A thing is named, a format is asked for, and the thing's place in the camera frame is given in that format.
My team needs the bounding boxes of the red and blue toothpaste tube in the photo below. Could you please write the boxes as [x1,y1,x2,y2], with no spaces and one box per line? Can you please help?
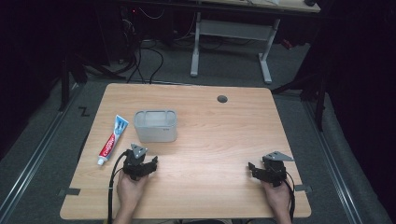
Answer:
[96,114,130,166]

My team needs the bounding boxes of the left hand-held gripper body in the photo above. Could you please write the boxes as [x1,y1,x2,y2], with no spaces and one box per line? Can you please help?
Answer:
[121,142,151,182]

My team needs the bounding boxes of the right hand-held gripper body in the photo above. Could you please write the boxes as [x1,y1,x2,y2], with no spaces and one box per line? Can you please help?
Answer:
[261,150,295,189]

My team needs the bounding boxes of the metal floor rail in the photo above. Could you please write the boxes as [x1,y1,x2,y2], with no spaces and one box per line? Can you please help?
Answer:
[302,100,364,224]
[0,88,82,223]

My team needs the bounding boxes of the desk with white legs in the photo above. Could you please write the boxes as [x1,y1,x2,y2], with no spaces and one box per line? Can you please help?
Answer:
[118,0,322,85]

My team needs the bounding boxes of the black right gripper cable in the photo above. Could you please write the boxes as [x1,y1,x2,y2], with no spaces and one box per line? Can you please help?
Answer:
[281,171,296,222]

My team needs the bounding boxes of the black floor cables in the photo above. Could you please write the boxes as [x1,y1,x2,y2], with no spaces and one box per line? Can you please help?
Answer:
[122,36,165,85]

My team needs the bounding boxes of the person's left hand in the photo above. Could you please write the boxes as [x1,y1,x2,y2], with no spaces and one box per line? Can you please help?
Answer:
[116,170,149,213]

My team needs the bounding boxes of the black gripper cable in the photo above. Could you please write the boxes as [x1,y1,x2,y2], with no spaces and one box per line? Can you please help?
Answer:
[106,149,130,224]
[281,171,296,222]

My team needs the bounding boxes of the person's right hand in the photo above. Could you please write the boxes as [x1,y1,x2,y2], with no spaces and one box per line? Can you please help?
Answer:
[261,178,292,217]

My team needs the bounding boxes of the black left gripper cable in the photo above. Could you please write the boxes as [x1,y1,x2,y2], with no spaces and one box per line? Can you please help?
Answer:
[106,149,130,224]

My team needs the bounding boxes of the grey plastic holder box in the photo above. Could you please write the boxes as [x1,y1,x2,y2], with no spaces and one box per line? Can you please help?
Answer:
[133,108,178,144]

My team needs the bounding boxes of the black metal stand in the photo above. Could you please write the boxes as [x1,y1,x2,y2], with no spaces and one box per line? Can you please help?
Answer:
[270,46,332,133]
[58,50,127,113]

